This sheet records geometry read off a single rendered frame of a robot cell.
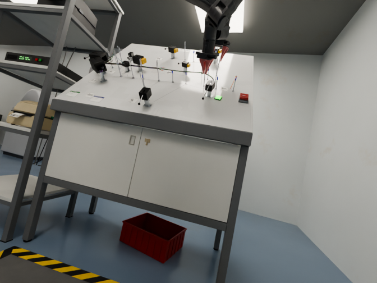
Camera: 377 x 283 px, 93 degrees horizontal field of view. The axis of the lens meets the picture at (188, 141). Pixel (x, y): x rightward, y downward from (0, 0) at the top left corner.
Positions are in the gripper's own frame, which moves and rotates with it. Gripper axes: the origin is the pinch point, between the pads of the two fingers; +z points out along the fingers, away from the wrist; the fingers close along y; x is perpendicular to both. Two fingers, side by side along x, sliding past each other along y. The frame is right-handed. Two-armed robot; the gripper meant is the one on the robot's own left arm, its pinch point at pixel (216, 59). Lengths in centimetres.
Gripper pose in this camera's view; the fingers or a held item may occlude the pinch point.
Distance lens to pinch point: 110.7
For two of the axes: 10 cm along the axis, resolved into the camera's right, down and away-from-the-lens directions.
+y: -9.1, -3.0, 2.8
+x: -3.7, 3.0, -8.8
